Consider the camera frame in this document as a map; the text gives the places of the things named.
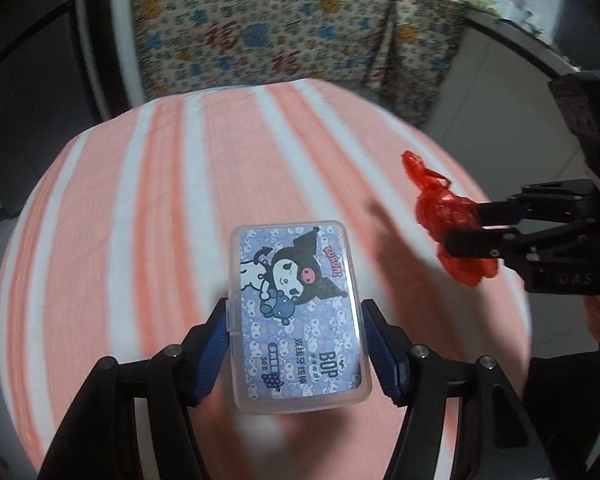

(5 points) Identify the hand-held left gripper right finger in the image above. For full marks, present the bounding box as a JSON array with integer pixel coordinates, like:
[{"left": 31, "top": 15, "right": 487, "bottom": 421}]
[{"left": 361, "top": 299, "right": 566, "bottom": 480}]

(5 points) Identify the dark grey refrigerator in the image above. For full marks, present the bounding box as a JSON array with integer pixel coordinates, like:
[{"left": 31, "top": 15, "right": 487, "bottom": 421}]
[{"left": 0, "top": 0, "right": 106, "bottom": 171}]

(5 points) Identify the orange white striped tablecloth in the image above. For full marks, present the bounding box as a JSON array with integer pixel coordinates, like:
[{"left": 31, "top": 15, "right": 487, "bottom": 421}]
[{"left": 0, "top": 79, "right": 533, "bottom": 480}]

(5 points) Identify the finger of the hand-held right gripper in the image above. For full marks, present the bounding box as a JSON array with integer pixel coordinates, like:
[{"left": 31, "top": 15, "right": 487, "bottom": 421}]
[
  {"left": 472, "top": 180, "right": 596, "bottom": 231},
  {"left": 442, "top": 220, "right": 596, "bottom": 261}
]

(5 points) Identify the cartoon print plastic box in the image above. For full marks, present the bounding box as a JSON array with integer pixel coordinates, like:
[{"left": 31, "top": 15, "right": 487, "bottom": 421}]
[{"left": 229, "top": 219, "right": 373, "bottom": 415}]

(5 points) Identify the red plastic bag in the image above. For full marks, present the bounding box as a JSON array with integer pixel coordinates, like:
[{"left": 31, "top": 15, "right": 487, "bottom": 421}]
[{"left": 401, "top": 150, "right": 501, "bottom": 288}]

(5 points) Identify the printed blanket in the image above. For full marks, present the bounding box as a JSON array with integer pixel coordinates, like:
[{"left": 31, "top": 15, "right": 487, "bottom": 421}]
[
  {"left": 365, "top": 0, "right": 468, "bottom": 131},
  {"left": 129, "top": 0, "right": 406, "bottom": 106}
]

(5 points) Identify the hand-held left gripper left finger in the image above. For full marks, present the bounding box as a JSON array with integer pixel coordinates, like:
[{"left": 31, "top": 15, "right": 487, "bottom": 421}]
[{"left": 37, "top": 297, "right": 233, "bottom": 480}]

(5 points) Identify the grey kitchen counter cabinet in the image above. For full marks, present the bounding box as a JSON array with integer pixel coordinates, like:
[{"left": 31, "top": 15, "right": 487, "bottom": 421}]
[{"left": 420, "top": 10, "right": 600, "bottom": 221}]

